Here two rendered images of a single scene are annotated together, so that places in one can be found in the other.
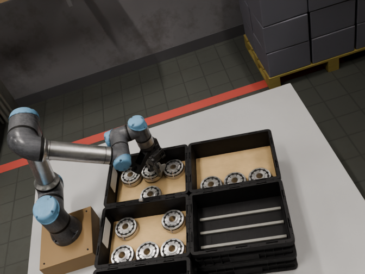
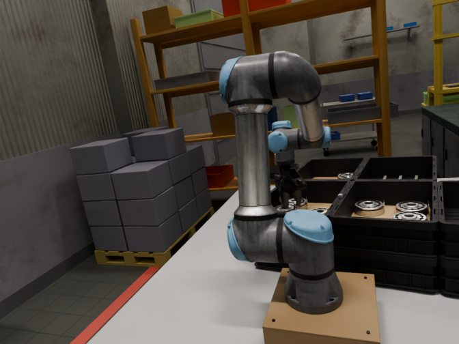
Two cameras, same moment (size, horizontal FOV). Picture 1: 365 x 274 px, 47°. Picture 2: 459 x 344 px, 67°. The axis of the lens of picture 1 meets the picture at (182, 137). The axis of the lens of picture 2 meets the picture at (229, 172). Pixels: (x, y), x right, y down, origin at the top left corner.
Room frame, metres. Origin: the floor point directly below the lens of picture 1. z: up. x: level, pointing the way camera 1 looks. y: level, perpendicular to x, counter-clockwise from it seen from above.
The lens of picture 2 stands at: (1.22, 1.50, 1.36)
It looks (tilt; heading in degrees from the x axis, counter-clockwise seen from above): 13 degrees down; 288
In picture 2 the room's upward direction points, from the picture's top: 9 degrees counter-clockwise
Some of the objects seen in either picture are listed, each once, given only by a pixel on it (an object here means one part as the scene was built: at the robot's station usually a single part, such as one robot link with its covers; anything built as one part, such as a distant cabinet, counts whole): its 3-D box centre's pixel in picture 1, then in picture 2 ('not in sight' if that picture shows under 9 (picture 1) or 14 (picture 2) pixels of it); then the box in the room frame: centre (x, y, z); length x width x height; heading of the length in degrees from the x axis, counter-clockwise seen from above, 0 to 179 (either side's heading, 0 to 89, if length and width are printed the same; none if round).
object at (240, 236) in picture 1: (240, 223); (397, 180); (0.98, -0.10, 0.87); 0.40 x 0.30 x 0.11; 76
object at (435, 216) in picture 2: (143, 231); (386, 200); (1.07, 0.29, 0.92); 0.40 x 0.30 x 0.02; 76
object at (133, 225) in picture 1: (125, 226); not in sight; (1.17, 0.38, 0.86); 0.10 x 0.10 x 0.01
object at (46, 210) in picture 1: (50, 212); (306, 239); (1.31, 0.68, 0.97); 0.13 x 0.12 x 0.14; 178
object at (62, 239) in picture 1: (62, 226); (312, 279); (1.31, 0.68, 0.85); 0.15 x 0.15 x 0.10
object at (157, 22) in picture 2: not in sight; (264, 102); (1.95, -2.39, 1.17); 2.68 x 0.69 x 2.34; 176
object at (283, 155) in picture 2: (144, 140); (284, 155); (1.42, 0.17, 1.08); 0.08 x 0.08 x 0.05
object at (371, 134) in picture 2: not in sight; (346, 122); (1.02, -4.89, 0.51); 1.09 x 0.66 x 1.03; 178
